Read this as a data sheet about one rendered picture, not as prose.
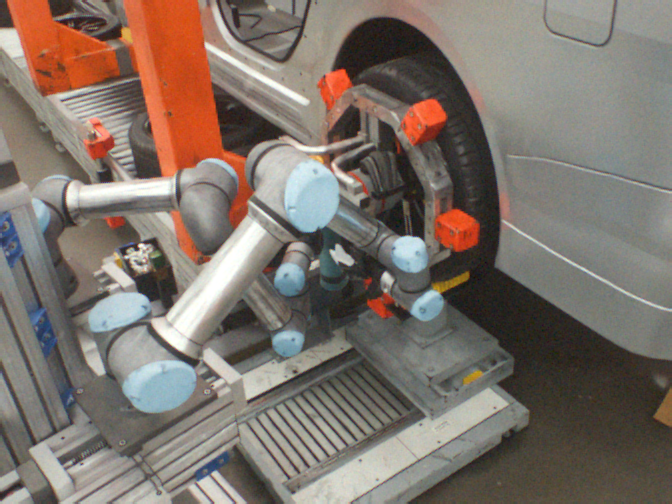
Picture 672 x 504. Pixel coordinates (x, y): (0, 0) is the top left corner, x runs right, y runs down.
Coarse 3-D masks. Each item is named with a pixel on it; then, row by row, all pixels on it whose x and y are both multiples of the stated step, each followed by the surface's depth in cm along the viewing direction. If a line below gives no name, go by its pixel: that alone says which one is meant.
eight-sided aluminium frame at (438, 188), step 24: (360, 96) 196; (384, 96) 194; (336, 120) 211; (384, 120) 190; (408, 144) 185; (432, 168) 187; (432, 192) 183; (432, 216) 187; (432, 240) 191; (432, 264) 198
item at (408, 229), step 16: (352, 128) 222; (400, 144) 207; (400, 160) 217; (416, 176) 206; (416, 192) 209; (400, 208) 236; (416, 208) 212; (384, 224) 231; (400, 224) 232; (416, 224) 218
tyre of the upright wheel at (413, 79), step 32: (384, 64) 201; (416, 64) 196; (448, 64) 196; (416, 96) 189; (448, 96) 187; (448, 128) 183; (480, 128) 186; (448, 160) 187; (480, 160) 185; (480, 192) 185; (480, 224) 189; (480, 256) 200
